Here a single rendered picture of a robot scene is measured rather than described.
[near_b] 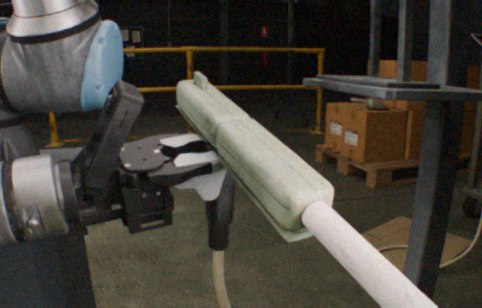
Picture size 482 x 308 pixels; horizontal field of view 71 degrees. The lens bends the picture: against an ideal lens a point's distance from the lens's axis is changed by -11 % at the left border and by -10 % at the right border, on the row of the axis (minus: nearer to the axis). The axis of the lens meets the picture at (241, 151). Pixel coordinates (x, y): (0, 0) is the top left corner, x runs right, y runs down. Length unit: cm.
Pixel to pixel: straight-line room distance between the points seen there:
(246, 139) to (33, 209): 22
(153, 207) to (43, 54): 29
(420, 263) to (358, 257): 62
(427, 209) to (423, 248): 9
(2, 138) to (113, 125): 36
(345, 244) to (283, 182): 7
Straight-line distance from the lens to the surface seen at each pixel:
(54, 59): 60
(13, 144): 72
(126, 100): 37
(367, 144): 267
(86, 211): 44
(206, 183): 43
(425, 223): 84
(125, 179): 40
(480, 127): 226
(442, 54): 78
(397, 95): 53
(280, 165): 32
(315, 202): 29
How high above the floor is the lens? 82
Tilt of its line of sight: 13 degrees down
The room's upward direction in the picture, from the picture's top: straight up
